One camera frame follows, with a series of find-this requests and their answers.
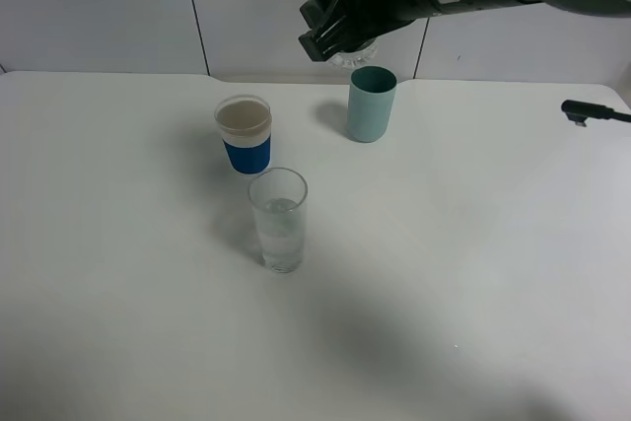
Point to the clear plastic water bottle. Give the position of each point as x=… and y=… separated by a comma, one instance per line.
x=352, y=53

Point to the teal plastic cup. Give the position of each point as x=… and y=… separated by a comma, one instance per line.
x=371, y=96

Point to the blue and white paper cup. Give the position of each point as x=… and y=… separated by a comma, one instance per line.
x=245, y=124

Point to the tall clear drinking glass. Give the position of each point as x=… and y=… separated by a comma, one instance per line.
x=278, y=197

